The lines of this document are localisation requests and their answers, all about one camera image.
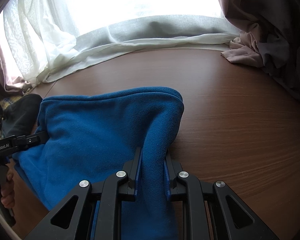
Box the person left hand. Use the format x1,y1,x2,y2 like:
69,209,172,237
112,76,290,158
1,169,15,209

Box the brown curtain right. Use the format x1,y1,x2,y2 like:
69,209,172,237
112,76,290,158
219,0,300,93

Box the black cloth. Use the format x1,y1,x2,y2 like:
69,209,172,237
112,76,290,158
2,94,43,138

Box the white sheer curtain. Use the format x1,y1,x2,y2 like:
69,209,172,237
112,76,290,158
3,0,239,86

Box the yellow patterned cloth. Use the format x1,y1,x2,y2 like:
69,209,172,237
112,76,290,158
0,95,22,110

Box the blue fleece pants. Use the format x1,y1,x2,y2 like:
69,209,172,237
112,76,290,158
12,87,184,239

